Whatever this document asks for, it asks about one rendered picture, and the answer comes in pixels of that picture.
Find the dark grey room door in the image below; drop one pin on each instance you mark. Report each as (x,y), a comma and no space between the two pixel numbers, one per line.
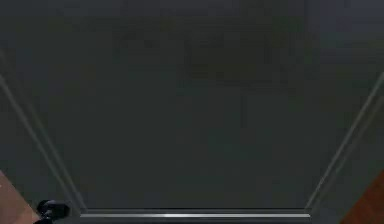
(193,133)

